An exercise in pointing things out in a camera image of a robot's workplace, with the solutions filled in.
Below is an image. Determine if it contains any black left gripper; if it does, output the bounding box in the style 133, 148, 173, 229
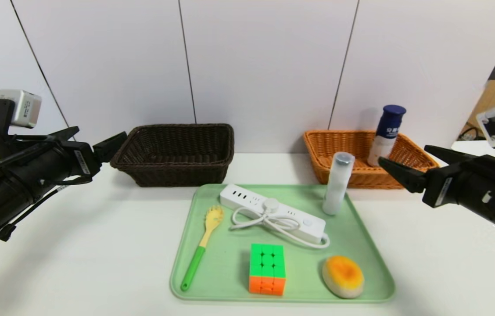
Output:
4, 126, 128, 198

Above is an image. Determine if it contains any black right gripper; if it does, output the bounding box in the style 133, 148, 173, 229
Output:
377, 144, 495, 243

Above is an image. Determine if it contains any white bottle with blue cap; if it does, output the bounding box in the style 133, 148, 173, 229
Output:
367, 104, 407, 167

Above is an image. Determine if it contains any white tube with clear cap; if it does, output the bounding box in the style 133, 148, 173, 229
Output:
322, 152, 355, 215

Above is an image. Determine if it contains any orange topped bread bun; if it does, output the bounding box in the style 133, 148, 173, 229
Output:
322, 255, 365, 299

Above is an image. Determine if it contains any orange wicker basket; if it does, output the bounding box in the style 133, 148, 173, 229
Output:
303, 130, 440, 190

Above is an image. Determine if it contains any dark brown wicker basket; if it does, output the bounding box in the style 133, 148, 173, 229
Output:
110, 123, 235, 188

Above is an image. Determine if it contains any white side table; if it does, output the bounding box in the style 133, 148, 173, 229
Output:
451, 140, 491, 161

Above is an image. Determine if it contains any yellow green pasta spoon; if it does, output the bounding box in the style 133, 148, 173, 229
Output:
180, 205, 224, 291

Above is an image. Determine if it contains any light green plastic tray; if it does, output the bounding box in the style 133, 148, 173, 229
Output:
170, 183, 396, 303

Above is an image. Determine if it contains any green orange puzzle cube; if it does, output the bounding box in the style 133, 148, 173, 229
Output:
248, 244, 287, 296

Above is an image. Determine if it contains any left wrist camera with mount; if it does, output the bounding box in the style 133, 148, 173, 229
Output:
0, 89, 42, 147

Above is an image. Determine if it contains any white power strip with cable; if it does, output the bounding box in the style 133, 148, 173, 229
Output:
220, 184, 330, 249

